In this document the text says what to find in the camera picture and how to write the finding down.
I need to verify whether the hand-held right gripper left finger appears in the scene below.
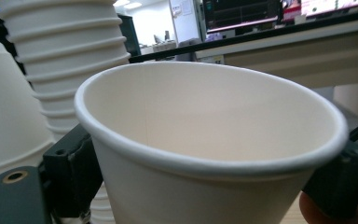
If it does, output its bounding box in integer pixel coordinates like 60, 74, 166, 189
42, 123, 104, 219

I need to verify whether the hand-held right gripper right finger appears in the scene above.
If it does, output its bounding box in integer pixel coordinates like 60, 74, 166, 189
302, 140, 358, 219

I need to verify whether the tall stack of white cups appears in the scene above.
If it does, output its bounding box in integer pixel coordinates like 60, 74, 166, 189
0, 0, 132, 224

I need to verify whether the white paper cup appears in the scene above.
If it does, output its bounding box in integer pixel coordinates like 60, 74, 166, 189
74, 61, 350, 224

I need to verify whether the short stack of white cups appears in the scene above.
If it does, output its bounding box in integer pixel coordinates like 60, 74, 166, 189
0, 41, 57, 200

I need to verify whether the light wooden desk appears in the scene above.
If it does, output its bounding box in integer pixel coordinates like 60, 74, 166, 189
195, 17, 358, 120

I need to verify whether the black cabinet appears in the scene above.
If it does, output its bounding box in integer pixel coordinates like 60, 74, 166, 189
117, 13, 142, 58

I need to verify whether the grey office chair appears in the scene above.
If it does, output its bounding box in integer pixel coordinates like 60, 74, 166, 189
175, 37, 203, 63

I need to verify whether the bright computer monitor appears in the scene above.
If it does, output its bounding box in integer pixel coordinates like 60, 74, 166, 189
281, 0, 358, 23

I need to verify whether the white board panel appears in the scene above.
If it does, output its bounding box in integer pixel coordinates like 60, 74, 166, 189
168, 0, 203, 45

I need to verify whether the dark computer monitor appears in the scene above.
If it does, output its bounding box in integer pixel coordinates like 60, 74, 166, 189
202, 0, 282, 35

